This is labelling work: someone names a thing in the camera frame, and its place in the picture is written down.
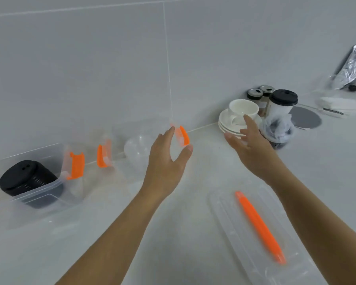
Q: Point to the person's right hand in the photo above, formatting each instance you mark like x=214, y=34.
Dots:
x=259, y=157

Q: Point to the person's left hand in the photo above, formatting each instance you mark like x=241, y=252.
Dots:
x=163, y=175

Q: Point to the stack of clear lids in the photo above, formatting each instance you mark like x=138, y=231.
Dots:
x=138, y=151

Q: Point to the clear storage box orange latches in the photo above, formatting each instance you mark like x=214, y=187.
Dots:
x=75, y=166
x=102, y=157

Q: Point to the stack of black lids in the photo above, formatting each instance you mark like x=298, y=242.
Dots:
x=20, y=178

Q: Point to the person's right forearm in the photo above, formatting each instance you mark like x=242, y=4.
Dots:
x=323, y=234

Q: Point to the person's left forearm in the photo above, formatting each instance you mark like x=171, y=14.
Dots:
x=112, y=246

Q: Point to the white ceramic cup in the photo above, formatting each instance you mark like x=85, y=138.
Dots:
x=243, y=111

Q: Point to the white paper cup black lid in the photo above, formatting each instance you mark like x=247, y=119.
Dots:
x=281, y=97

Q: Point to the glass jar black silver lid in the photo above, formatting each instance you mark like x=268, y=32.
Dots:
x=255, y=93
x=267, y=89

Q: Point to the clear plastic bag dark contents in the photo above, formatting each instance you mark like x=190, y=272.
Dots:
x=277, y=133

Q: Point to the stack of white saucers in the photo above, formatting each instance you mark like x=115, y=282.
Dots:
x=230, y=133

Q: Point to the white saucer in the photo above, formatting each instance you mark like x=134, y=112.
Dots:
x=225, y=118
x=225, y=129

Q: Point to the grey round disc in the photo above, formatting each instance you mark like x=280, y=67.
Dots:
x=307, y=117

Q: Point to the white folded cloth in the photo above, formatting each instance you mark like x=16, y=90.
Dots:
x=341, y=103

